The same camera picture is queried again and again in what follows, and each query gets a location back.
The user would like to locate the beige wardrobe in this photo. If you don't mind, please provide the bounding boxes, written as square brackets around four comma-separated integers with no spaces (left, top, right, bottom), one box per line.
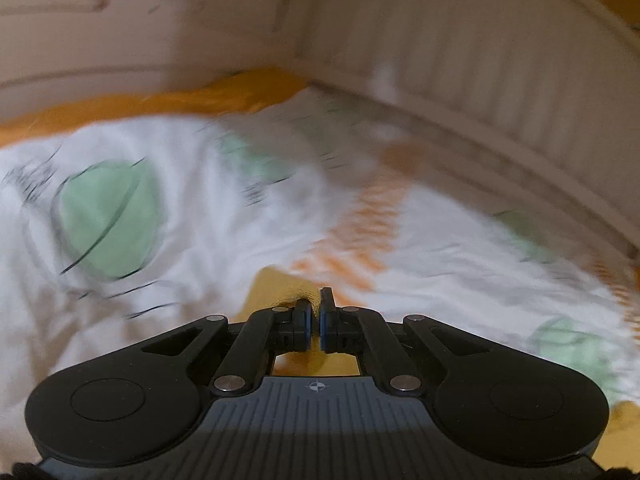
[0,0,301,108]

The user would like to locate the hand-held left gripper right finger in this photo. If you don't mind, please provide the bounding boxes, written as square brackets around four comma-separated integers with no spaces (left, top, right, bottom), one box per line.
[319,287,496,396]

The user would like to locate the white printed blanket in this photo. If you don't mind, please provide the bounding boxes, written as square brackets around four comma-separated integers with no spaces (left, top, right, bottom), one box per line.
[0,91,640,411]

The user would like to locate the orange bed sheet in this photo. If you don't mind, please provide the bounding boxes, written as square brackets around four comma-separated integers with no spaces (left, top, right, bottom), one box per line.
[0,67,313,137]

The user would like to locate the yellow knit garment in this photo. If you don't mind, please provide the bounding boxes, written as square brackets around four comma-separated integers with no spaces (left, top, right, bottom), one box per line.
[240,266,640,480]

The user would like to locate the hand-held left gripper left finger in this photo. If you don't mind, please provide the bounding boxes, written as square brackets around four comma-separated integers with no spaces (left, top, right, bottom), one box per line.
[140,299,313,397]

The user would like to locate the beige ribbed headboard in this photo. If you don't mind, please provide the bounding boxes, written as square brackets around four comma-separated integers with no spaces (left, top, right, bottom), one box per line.
[287,0,640,286]

